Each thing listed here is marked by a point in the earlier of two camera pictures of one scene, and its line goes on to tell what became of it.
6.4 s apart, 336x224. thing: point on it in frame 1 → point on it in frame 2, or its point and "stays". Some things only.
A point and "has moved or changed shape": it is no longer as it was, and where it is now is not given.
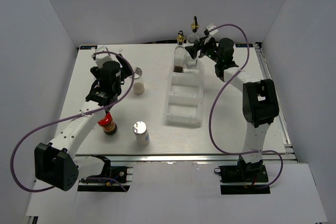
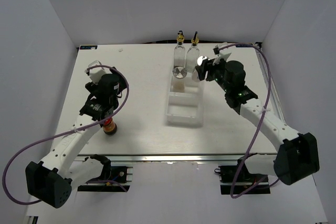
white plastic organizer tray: (185, 102) stays
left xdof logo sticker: (88, 47) stays
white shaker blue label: (140, 129) → (195, 74)
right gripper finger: (198, 43) → (208, 63)
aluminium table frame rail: (183, 158) stays
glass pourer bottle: (191, 39) has moved or changed shape
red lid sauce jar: (108, 126) stays
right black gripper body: (209, 49) → (216, 72)
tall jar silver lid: (138, 86) → (177, 83)
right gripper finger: (192, 51) → (201, 71)
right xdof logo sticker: (243, 45) stays
